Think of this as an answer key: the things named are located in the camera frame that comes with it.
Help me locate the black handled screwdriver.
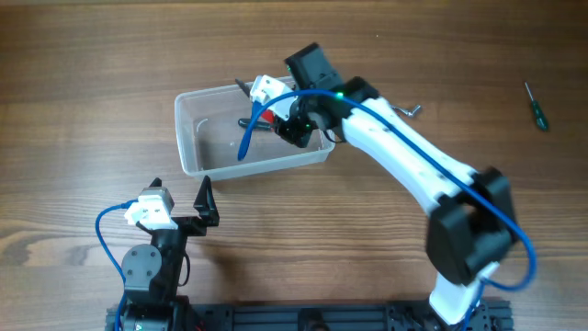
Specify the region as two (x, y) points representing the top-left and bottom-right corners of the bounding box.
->
(237, 118), (274, 131)

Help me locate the green handled screwdriver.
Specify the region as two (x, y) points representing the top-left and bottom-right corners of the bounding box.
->
(525, 82), (549, 131)

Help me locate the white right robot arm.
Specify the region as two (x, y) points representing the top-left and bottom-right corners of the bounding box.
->
(237, 43), (524, 328)

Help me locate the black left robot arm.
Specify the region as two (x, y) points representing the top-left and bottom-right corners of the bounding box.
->
(113, 176), (220, 330)

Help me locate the clear plastic container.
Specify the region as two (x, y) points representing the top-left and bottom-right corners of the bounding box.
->
(175, 84), (335, 180)

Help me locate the silver hex key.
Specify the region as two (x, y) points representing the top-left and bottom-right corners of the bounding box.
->
(391, 105), (422, 118)

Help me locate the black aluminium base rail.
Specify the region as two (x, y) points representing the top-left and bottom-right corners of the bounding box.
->
(104, 298), (514, 331)

